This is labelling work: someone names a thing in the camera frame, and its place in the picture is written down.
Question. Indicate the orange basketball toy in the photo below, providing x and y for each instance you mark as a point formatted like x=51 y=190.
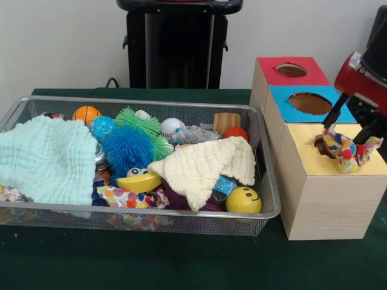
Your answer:
x=86 y=114

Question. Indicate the mint green muslin cloth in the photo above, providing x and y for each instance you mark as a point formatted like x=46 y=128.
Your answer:
x=45 y=157

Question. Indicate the colourful polka dot cloth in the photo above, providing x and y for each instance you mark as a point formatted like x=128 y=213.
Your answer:
x=127 y=197
x=344 y=151

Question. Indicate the yellow banana toy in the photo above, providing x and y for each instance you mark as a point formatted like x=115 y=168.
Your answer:
x=139 y=182

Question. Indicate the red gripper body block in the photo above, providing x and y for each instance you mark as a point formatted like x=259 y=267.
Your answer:
x=362 y=81

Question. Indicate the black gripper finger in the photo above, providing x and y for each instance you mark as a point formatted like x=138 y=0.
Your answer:
x=335 y=110
x=367 y=131

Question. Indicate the red orange ball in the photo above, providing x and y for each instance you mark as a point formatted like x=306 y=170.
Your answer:
x=236 y=133

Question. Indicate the white baseball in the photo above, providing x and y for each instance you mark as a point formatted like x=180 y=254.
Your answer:
x=170 y=125

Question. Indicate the yellow smiley face ball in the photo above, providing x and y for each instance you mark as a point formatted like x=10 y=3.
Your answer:
x=242 y=201

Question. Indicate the silver mesh bin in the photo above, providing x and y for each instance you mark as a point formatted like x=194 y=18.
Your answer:
x=211 y=222

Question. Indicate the wooden box with three holes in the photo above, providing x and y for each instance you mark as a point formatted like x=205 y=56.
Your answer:
x=326 y=205

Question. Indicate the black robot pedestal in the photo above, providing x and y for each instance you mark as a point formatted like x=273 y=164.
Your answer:
x=175 y=51

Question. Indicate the green spiky rubber toy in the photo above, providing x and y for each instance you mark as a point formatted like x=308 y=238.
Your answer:
x=133 y=120

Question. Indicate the cream muslin cloth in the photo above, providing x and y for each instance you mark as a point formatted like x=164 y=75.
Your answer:
x=196 y=169

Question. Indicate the blue spiky rubber ball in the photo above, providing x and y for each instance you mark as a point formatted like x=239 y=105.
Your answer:
x=127 y=149

